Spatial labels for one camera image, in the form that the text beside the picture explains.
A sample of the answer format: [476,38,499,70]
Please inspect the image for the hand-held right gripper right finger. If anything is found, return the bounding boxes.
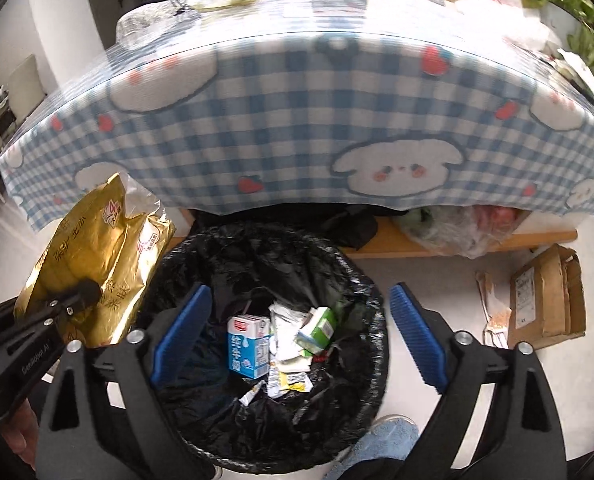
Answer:
[388,281,570,480]

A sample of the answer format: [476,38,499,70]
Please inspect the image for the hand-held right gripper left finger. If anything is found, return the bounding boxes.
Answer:
[36,282,215,480]

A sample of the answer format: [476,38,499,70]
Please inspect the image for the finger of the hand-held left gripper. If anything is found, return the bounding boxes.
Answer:
[14,310,78,341]
[42,281,102,311]

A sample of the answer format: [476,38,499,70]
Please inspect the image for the gold foil bag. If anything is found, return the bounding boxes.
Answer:
[14,172,178,351]

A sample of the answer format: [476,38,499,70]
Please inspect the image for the blue white milk carton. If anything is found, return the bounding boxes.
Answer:
[227,314,272,380]

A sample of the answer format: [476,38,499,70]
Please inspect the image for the green white cardboard box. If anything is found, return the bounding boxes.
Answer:
[294,306,338,356]

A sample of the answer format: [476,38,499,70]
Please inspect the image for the white tissue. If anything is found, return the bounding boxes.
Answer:
[269,301,318,361]

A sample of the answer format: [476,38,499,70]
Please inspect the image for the black-lined trash bin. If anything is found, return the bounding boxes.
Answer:
[136,225,390,473]

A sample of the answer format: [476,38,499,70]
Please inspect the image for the person's left hand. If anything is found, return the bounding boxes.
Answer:
[0,402,40,468]

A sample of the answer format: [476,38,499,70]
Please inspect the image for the small white sachet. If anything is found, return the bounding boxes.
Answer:
[267,365,312,399]
[239,380,268,407]

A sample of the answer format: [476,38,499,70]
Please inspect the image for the wooden shelf board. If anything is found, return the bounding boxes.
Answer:
[169,210,578,260]

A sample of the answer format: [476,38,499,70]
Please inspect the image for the plastic bag of goods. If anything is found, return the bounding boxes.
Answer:
[394,205,528,259]

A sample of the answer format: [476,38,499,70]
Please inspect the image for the brown cardboard box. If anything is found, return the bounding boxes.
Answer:
[508,244,588,351]

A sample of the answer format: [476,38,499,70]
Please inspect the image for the blue checked tablecloth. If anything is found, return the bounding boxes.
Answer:
[0,0,594,233]

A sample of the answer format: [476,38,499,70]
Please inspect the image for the white papers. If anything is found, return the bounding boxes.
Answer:
[557,47,594,126]

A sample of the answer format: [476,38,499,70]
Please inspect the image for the white plant pot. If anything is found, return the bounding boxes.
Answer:
[542,2,585,47]

